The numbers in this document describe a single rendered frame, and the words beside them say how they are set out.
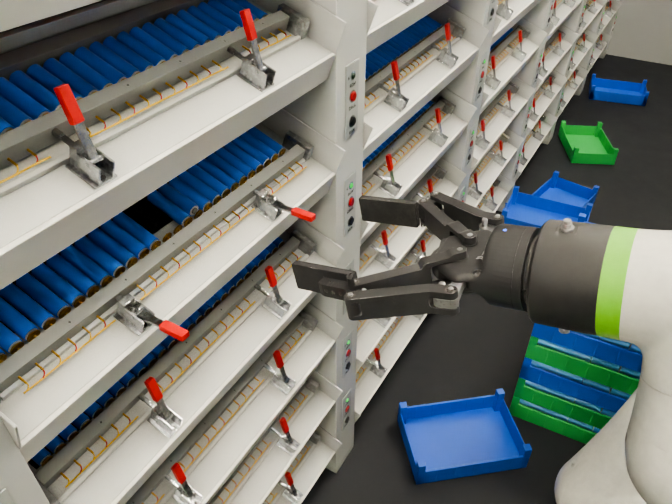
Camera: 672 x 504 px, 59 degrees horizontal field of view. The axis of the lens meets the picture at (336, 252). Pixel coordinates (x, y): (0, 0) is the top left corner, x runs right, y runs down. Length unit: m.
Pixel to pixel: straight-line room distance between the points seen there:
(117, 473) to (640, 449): 0.61
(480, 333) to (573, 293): 1.52
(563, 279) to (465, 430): 1.28
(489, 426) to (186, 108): 1.31
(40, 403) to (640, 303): 0.57
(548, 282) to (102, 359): 0.48
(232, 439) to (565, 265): 0.74
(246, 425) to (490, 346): 1.06
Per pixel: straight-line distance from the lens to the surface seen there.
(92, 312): 0.72
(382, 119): 1.16
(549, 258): 0.50
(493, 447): 1.73
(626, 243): 0.50
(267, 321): 0.99
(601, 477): 1.06
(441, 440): 1.72
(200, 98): 0.74
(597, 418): 1.73
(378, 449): 1.69
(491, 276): 0.52
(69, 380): 0.70
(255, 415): 1.12
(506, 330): 2.04
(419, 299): 0.51
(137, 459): 0.87
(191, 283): 0.78
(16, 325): 0.72
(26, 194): 0.60
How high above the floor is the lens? 1.40
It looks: 38 degrees down
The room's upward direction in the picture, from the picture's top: straight up
